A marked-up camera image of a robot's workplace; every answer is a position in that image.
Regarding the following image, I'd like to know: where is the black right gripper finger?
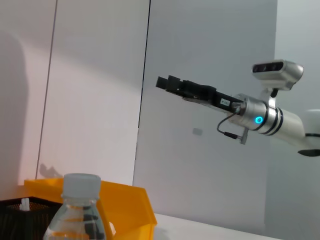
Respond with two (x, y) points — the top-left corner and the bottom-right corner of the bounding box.
(156, 76), (213, 101)
(167, 74), (217, 95)

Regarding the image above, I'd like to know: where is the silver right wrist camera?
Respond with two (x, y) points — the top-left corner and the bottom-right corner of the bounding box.
(251, 59), (305, 98)

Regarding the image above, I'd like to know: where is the green label water bottle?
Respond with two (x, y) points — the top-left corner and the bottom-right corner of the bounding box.
(43, 173), (108, 240)

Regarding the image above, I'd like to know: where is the black mesh pen holder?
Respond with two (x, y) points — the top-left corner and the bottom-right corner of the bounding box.
(0, 196), (63, 240)

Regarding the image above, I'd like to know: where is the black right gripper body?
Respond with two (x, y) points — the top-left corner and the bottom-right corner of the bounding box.
(208, 89), (245, 115)

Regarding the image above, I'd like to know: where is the yellow plastic bin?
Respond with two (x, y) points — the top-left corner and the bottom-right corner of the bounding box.
(24, 177), (158, 240)

